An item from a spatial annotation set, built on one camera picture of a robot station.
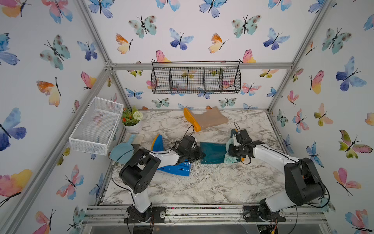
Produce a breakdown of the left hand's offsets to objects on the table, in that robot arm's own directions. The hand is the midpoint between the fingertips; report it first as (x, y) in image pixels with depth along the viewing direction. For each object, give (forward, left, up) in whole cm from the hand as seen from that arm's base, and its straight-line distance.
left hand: (208, 154), depth 89 cm
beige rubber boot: (+34, -3, -5) cm, 34 cm away
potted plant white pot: (+20, +48, +1) cm, 52 cm away
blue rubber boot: (-7, +15, -5) cm, 18 cm away
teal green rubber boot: (+1, -4, 0) cm, 4 cm away
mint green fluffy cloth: (-5, -11, +2) cm, 13 cm away
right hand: (+2, -14, 0) cm, 14 cm away
